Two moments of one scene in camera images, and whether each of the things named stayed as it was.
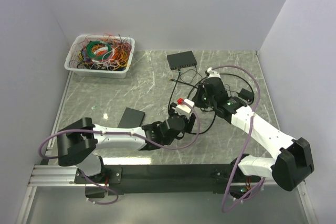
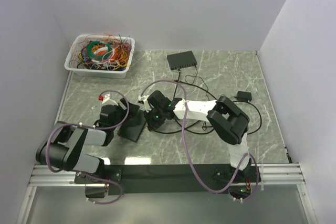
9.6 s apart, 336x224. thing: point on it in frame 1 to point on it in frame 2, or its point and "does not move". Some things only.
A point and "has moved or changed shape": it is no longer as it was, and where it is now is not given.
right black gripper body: [210, 102] to [155, 116]
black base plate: [168, 179] does not move
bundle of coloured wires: [105, 52] does not move
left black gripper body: [183, 116] to [121, 114]
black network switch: [132, 118] does not move
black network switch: [181, 60] does not move
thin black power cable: [201, 77] has moved or changed shape
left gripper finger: [189, 123] to [133, 110]
